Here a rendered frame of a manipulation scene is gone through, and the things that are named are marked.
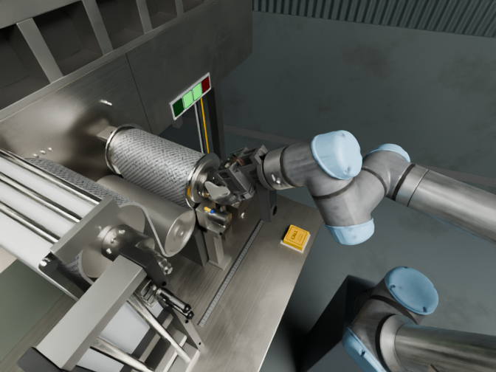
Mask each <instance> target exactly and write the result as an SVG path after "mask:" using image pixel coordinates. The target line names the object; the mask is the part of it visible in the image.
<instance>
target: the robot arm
mask: <svg viewBox="0 0 496 372"><path fill-rule="evenodd" d="M239 151H241V153H238V152H239ZM237 153H238V154H237ZM230 155H231V156H229V157H227V159H225V160H224V161H223V162H222V163H221V164H220V165H219V167H218V170H217V171H216V172H215V173H213V174H214V176H215V177H216V178H217V179H218V180H219V183H218V184H217V185H215V184H213V183H212V182H205V183H204V185H205V187H206V188H207V190H208V192H209V194H210V195H209V196H207V197H208V199H209V200H211V201H212V202H215V203H218V204H221V205H227V206H228V205H232V204H235V203H237V202H241V201H243V200H246V199H249V198H251V197H252V196H253V195H254V194H255V193H257V194H258V204H259V210H260V215H261V220H262V221H266V222H269V223H270V222H271V221H272V219H273V217H274V215H275V214H276V212H277V210H278V202H277V191H276V190H283V189H288V188H293V187H302V186H307V188H308V189H309V192H310V194H311V197H312V198H313V200H314V203H315V204H316V206H317V209H318V210H319V212H320V215H321V216H322V218H323V220H324V225H325V226H326V227H327V228H328V230H329V232H330V233H331V236H332V237H333V239H334V240H335V241H336V242H337V243H339V244H342V245H355V244H360V243H362V242H363V241H366V240H367V239H369V238H370V237H371V236H372V235H373V232H374V224H373V218H372V216H371V212H372V211H373V209H374V208H375V207H376V206H377V205H378V203H380V201H381V200H382V199H383V198H384V197H387V198H389V199H391V200H393V201H395V202H398V203H400V204H403V205H404V206H406V207H409V208H410V209H412V210H415V211H417V212H419V213H421V214H423V215H425V216H428V217H430V218H432V219H434V220H436V221H438V222H440V223H442V224H445V225H447V226H448V227H451V228H453V229H454V230H457V231H459V232H461V233H463V234H465V235H468V236H470V237H472V238H474V239H476V240H478V241H480V242H482V243H485V244H487V245H489V246H491V247H493V248H495V249H496V195H495V194H492V193H489V192H486V191H485V190H481V189H479V188H476V187H473V186H471V185H468V184H465V183H463V182H460V181H458V180H455V179H452V178H449V177H448V176H444V175H442V174H439V173H436V172H434V171H432V170H428V169H426V168H423V167H421V166H418V165H415V164H413V163H411V162H410V157H409V156H408V154H407V152H406V151H404V150H403V149H402V148H401V147H399V146H397V145H394V144H383V145H379V146H378V147H376V148H375V149H373V150H372V151H371V152H369V153H368V154H366V155H365V156H364V158H363V159H362V156H361V154H360V147H359V144H358V142H357V140H356V139H355V137H354V136H353V135H352V134H351V133H349V132H347V131H332V132H330V133H327V134H319V135H317V136H315V137H313V138H311V139H307V140H304V141H302V142H298V143H295V144H292V145H287V146H285V147H282V148H279V149H276V150H273V151H270V152H268V150H267V149H266V148H265V146H264V145H260V146H258V147H255V148H252V149H249V150H248V149H247V147H245V148H242V149H239V150H237V151H233V152H231V153H230ZM437 305H438V293H437V291H436V290H435V288H434V285H433V284H432V282H431V281H430V280H429V279H428V278H427V277H426V276H425V275H423V274H422V273H420V272H419V271H417V270H415V269H413V268H410V267H406V266H398V267H395V268H393V269H392V270H390V271H388V272H387V273H386V275H385V276H384V277H383V279H382V280H381V281H380V282H379V283H378V284H377V285H376V286H375V287H371V288H367V289H365V290H363V291H362V292H361V293H360V294H359V295H358V296H357V297H356V300H355V302H354V316H355V319H354V321H353V322H352V324H350V326H349V327H347V331H346V332H345V334H344V335H343V337H342V345H343V347H344V349H345V351H346V352H347V354H348V355H349V356H350V358H352V360H353V361H354V362H355V363H356V364H357V365H358V366H359V367H360V368H361V369H362V370H363V371H364V372H496V336H493V335H487V334H477V333H472V332H466V331H456V330H451V329H445V328H435V327H429V326H424V325H421V323H422V321H423V319H424V318H425V317H426V316H427V315H428V314H431V313H433V312H434V310H435V308H436V307H437Z"/></svg>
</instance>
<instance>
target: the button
mask: <svg viewBox="0 0 496 372"><path fill-rule="evenodd" d="M308 236H309V232H307V231H305V230H302V229H300V228H298V227H295V226H293V225H291V226H290V228H289V230H288V232H287V234H286V236H285V238H284V240H283V242H284V243H285V244H287V245H289V246H291V247H294V248H295V249H298V250H300V251H302V249H303V246H304V244H305V242H306V239H307V238H308Z"/></svg>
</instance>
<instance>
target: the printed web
mask: <svg viewBox="0 0 496 372"><path fill-rule="evenodd" d="M204 155H205V154H203V153H200V152H198V151H194V150H193V149H190V148H187V147H185V146H182V145H179V144H177V143H175V142H171V141H169V140H167V139H163V138H161V137H158V136H156V135H153V134H150V133H148V132H146V131H143V130H140V129H138V128H134V129H131V130H128V131H127V132H125V133H124V134H123V135H122V136H121V137H120V138H119V139H118V141H117V144H116V145H115V148H114V163H115V165H116V166H117V168H118V170H119V172H120V173H121V175H122V176H123V178H124V179H125V180H127V181H129V182H131V183H133V184H135V185H138V186H140V187H142V188H144V189H146V190H149V191H151V192H152V193H155V194H157V195H159V196H161V197H163V198H165V199H168V200H170V201H172V202H174V203H176V204H179V205H181V206H183V207H185V208H187V209H189V210H192V211H193V212H194V213H195V211H194V209H193V208H191V207H189V206H188V205H187V202H186V199H185V189H186V185H187V181H188V178H189V175H190V173H191V171H192V169H193V167H194V166H195V164H196V163H197V162H198V161H199V160H200V159H201V158H202V157H203V156H204ZM26 160H27V161H28V162H31V163H32V164H34V165H37V166H38V167H40V168H43V169H44V170H46V171H49V172H50V173H53V174H55V175H56V176H59V177H61V178H62V179H65V180H66V181H68V182H70V183H72V184H74V185H76V186H78V187H80V188H82V189H84V190H86V191H88V192H90V193H92V194H94V195H96V196H98V197H100V198H102V199H104V198H105V197H107V195H109V196H111V197H113V198H114V200H115V201H116V203H117V204H118V206H119V207H123V206H126V205H131V204H132V205H136V206H138V207H139V208H140V209H141V210H142V211H143V214H144V217H145V227H144V231H143V233H144V234H145V235H147V236H149V237H151V238H152V239H153V240H154V243H155V246H154V250H155V251H157V252H158V253H160V254H162V255H164V256H166V257H170V256H172V255H167V254H165V252H164V250H163V248H162V245H161V243H160V241H159V238H158V236H157V234H156V231H155V229H154V226H153V224H152V222H151V219H150V217H149V215H148V212H147V210H146V209H145V207H144V206H143V205H141V204H140V203H137V202H135V201H133V200H131V199H129V198H127V197H125V196H123V195H121V194H119V193H117V192H115V191H113V190H111V189H109V188H107V187H105V186H102V185H100V184H98V183H96V182H94V181H92V180H91V179H88V178H86V177H85V176H82V175H80V174H79V173H76V172H74V171H73V170H70V169H68V168H65V167H64V166H62V165H59V164H58V163H56V162H53V161H52V160H49V159H42V158H34V159H26ZM195 215H196V214H195ZM82 254H83V250H82V251H81V252H80V253H79V254H78V255H77V256H76V257H75V258H74V259H73V260H72V261H71V262H70V263H69V264H68V265H66V264H65V263H64V262H62V261H61V260H60V259H58V258H57V257H56V256H55V255H54V254H52V253H51V252H50V253H49V254H48V255H50V256H51V257H53V258H54V259H55V260H57V261H58V266H57V268H56V270H57V271H58V272H60V273H61V274H62V275H63V276H64V277H65V278H67V279H68V280H70V281H71V282H72V283H73V284H74V285H76V286H77V287H78V288H79V289H81V290H82V291H83V292H85V293H86V292H87V290H88V289H89V288H90V287H91V286H92V285H93V284H94V282H93V281H92V280H91V279H89V278H88V277H87V276H86V275H85V273H84V272H83V269H82V265H81V258H82Z"/></svg>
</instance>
